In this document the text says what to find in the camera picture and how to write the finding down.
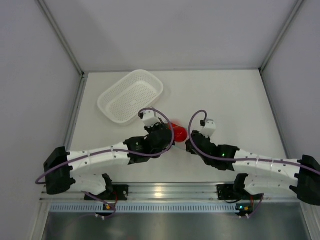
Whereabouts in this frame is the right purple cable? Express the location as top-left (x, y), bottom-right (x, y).
top-left (187, 109), bottom-right (320, 176)

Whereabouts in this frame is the clear zip top bag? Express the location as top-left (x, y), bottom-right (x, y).
top-left (170, 119), bottom-right (189, 151)

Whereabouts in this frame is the slotted cable duct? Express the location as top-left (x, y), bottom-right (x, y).
top-left (50, 202), bottom-right (251, 214)

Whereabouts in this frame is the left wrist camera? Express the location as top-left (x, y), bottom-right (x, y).
top-left (138, 108), bottom-right (161, 128)

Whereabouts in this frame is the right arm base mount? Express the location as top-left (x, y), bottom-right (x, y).
top-left (216, 184), bottom-right (251, 202)

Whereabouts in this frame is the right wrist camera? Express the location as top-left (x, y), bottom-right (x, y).
top-left (199, 119), bottom-right (216, 138)

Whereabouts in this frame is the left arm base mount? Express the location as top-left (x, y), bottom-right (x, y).
top-left (95, 184), bottom-right (129, 202)

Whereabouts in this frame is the white perforated plastic basket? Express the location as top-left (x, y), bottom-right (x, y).
top-left (97, 69), bottom-right (164, 126)

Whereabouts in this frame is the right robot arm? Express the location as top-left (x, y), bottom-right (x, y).
top-left (185, 130), bottom-right (320, 206)

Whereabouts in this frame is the aluminium mounting rail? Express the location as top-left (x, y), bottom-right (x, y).
top-left (40, 182), bottom-right (299, 202)

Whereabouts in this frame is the red fake tomato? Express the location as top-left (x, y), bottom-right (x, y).
top-left (171, 122), bottom-right (188, 143)

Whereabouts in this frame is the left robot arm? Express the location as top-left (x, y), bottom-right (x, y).
top-left (43, 121), bottom-right (174, 200)

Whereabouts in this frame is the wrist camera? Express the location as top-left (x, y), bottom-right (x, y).
top-left (199, 119), bottom-right (216, 138)
top-left (138, 108), bottom-right (161, 128)

